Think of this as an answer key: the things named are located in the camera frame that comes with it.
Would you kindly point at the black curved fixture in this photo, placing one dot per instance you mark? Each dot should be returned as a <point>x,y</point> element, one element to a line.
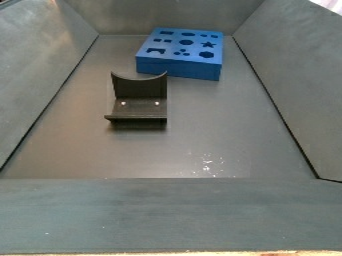
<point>141,99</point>

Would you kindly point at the blue foam shape board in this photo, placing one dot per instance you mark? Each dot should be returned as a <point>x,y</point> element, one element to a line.
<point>183,52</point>

